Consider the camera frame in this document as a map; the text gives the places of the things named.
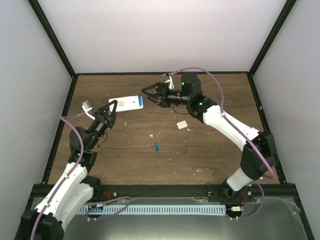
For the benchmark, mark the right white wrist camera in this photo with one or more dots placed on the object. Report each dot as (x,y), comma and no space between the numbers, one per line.
(169,80)

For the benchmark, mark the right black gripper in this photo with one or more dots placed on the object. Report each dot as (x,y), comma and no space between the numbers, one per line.
(161,88)

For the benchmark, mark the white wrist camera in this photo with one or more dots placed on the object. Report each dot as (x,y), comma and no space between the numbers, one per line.
(87,108)
(169,80)

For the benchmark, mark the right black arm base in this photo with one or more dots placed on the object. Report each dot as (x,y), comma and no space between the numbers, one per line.
(223,194)

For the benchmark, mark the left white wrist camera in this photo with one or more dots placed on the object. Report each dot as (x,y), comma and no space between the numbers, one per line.
(87,108)

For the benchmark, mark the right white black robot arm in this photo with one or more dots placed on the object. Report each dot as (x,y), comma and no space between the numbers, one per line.
(259,151)

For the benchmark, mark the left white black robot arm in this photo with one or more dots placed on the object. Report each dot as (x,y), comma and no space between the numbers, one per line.
(50,218)

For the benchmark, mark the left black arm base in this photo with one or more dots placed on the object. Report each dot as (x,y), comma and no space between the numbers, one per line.
(103,192)

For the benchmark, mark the white battery cover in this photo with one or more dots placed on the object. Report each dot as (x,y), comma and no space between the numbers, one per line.
(182,125)

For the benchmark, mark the light blue slotted cable duct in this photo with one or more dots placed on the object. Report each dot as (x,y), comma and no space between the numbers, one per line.
(206,210)

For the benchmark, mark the white remote control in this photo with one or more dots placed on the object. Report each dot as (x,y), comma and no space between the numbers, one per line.
(127,103)

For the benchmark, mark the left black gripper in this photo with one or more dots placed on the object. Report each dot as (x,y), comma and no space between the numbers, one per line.
(106,118)

